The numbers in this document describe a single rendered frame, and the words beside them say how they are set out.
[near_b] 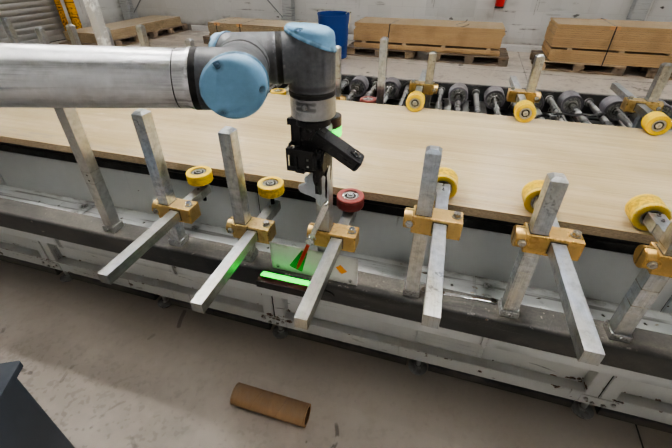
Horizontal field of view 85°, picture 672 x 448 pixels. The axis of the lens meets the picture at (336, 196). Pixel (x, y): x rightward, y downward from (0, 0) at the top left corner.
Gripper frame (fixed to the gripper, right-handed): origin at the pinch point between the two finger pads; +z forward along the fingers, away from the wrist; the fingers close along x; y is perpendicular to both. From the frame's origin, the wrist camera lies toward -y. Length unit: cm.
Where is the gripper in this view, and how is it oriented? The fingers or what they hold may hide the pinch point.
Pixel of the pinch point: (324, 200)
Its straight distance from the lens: 84.7
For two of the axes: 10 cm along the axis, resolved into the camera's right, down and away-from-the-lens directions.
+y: -9.6, -1.6, 2.3
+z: -0.1, 8.4, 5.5
